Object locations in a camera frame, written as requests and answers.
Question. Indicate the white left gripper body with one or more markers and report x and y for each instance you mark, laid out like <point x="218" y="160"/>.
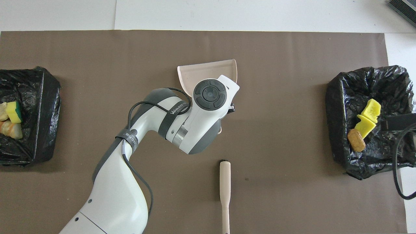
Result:
<point x="231" y="87"/>

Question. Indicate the yellow foam piece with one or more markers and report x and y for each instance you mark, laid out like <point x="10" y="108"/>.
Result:
<point x="364" y="127"/>
<point x="372" y="110"/>

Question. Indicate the beige plastic dustpan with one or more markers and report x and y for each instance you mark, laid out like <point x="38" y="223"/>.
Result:
<point x="195" y="74"/>

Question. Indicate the brown cork-like lump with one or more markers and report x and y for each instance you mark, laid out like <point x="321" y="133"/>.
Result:
<point x="356" y="140"/>

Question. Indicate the beige hand brush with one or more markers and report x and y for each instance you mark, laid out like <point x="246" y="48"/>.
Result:
<point x="225" y="178"/>

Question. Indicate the yellow green sponge piece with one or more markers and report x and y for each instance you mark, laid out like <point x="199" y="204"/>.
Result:
<point x="13" y="110"/>

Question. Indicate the striped pastry piece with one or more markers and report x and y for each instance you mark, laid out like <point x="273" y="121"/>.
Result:
<point x="11" y="130"/>
<point x="3" y="112"/>

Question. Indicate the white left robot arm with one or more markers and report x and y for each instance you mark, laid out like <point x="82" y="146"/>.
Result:
<point x="113" y="195"/>

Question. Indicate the black bag lined bin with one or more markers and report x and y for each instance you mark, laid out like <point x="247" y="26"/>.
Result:
<point x="351" y="97"/>
<point x="42" y="130"/>

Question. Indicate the brown paper table mat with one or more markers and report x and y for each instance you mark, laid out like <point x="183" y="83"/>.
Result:
<point x="292" y="81"/>

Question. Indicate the dark ribbed device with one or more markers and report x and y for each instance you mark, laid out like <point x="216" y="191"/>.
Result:
<point x="404" y="8"/>

